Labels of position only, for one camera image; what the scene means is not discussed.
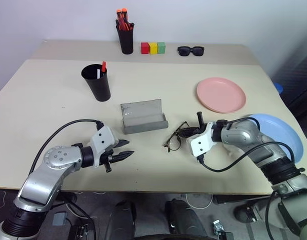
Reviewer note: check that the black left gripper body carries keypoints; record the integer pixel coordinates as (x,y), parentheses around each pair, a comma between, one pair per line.
(107,156)

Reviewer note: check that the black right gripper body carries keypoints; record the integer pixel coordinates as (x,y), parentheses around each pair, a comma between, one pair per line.
(200,122)

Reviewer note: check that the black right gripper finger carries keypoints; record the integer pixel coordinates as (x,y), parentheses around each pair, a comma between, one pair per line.
(186,131)

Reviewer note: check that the tortoiseshell eyeglasses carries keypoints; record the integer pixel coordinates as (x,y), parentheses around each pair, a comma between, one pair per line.
(174,144)

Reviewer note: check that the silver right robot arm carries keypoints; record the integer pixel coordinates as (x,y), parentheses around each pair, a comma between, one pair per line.
(263,145)

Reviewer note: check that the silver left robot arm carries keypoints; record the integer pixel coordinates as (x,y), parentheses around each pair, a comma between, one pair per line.
(47,162)

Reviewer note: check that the open gray glasses case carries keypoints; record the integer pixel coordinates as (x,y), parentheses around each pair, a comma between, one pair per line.
(142,117)

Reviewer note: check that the wide black cup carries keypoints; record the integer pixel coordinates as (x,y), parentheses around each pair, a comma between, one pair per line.
(99,86)

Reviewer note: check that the tall narrow black cup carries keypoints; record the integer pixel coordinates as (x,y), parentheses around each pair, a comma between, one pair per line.
(126,41)

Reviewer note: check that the pink plate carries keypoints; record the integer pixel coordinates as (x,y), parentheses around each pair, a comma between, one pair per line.
(221,95)

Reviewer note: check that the dark rounded shape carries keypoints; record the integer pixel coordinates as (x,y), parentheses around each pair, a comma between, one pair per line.
(186,217)
(121,220)

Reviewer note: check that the black sunglasses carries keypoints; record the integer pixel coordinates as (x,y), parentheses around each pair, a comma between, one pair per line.
(187,51)

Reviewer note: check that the white marker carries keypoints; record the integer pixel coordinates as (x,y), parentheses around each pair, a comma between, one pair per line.
(98,74)

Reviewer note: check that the red-capped black marker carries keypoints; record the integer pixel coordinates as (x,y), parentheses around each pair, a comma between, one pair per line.
(103,67)

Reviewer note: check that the small gray floor box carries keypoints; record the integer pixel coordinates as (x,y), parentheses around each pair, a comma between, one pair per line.
(59,218)

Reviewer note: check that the light blue plate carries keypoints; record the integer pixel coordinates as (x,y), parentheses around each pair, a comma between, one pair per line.
(281,130)

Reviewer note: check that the green wooden block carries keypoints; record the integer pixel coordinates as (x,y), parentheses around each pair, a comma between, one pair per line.
(161,47)

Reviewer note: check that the blue round object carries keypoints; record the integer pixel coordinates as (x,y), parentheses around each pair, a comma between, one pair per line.
(279,88)

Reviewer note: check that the yellow wooden block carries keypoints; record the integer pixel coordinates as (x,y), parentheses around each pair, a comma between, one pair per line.
(153,48)

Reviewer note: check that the red wooden block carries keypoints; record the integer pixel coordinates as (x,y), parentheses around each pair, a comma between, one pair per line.
(145,48)

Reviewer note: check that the metal caster wheel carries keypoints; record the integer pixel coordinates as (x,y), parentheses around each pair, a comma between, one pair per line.
(219,228)

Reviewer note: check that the black woven-pattern object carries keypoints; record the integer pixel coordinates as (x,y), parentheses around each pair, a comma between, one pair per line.
(298,82)

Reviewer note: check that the black-capped marker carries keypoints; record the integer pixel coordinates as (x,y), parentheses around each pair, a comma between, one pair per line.
(131,25)

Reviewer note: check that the orange-capped marker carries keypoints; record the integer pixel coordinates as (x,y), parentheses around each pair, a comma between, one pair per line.
(118,12)
(125,12)

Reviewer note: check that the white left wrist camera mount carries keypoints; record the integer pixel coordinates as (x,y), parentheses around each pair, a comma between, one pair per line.
(102,138)

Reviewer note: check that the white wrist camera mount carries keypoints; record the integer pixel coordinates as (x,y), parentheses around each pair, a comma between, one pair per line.
(199,145)
(102,138)

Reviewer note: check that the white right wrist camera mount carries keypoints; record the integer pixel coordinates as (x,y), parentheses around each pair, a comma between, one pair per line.
(199,145)

